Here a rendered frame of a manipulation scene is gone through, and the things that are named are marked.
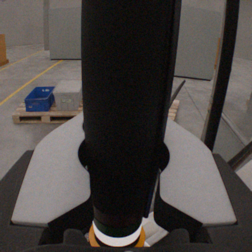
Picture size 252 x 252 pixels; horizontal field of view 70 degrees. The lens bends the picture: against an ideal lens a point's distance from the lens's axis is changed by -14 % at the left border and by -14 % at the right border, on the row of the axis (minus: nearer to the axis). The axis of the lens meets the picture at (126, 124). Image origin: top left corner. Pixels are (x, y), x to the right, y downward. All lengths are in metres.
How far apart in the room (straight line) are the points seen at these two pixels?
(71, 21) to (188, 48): 4.03
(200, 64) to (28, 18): 11.03
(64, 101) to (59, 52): 4.71
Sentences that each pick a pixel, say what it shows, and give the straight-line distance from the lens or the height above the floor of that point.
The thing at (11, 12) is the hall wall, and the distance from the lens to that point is 14.77.
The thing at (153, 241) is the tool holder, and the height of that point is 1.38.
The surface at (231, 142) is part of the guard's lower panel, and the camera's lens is 1.34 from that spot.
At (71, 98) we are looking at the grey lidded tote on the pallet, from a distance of 3.14.
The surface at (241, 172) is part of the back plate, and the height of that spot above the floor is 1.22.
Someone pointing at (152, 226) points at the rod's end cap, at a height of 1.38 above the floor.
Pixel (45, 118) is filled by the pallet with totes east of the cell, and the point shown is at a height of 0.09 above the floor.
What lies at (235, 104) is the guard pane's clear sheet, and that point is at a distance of 1.34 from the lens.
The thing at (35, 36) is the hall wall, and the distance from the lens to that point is 13.83.
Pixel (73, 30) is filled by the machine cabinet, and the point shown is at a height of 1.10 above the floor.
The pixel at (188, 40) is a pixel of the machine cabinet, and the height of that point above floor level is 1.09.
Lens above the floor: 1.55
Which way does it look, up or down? 30 degrees down
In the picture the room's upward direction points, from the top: 3 degrees clockwise
